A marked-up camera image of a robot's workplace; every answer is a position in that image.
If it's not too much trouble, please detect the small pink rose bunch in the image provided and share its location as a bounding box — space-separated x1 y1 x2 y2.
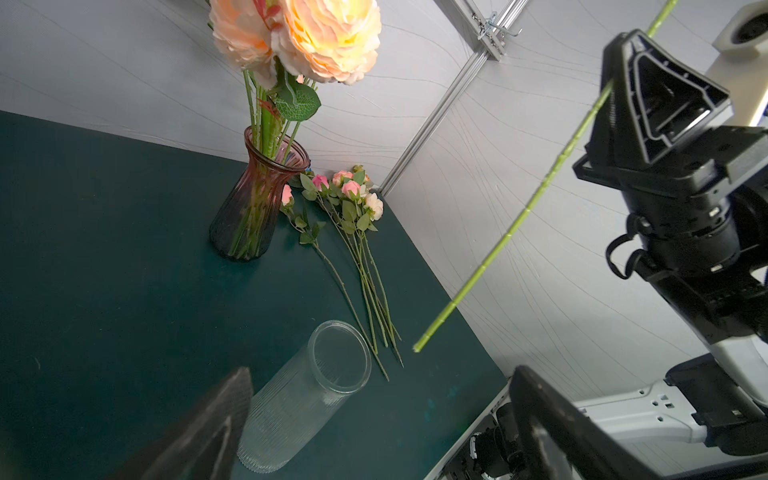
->
299 165 403 362

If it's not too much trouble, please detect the teal white flower spray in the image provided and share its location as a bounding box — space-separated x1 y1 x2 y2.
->
412 0 680 354

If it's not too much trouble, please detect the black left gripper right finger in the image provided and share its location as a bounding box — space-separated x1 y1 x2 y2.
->
509 366 659 480

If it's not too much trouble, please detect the pink ribbed glass vase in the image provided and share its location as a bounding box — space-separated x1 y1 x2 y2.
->
209 127 311 262

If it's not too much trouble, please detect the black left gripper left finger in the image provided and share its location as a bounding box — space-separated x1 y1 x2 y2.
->
108 367 253 479

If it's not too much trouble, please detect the medium pink rose stem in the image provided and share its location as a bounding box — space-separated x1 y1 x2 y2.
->
280 185 390 382

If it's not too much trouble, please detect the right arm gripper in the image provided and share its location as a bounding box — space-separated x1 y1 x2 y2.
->
574 29 767 273

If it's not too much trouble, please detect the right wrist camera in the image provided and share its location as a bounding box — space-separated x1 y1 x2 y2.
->
705 1 767 126

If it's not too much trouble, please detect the clear ribbed glass vase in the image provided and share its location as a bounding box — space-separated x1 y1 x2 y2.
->
237 320 372 474

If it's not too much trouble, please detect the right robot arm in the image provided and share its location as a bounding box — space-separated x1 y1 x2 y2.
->
445 13 767 479

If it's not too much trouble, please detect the tall peach peony stem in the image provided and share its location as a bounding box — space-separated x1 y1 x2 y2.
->
208 0 382 162

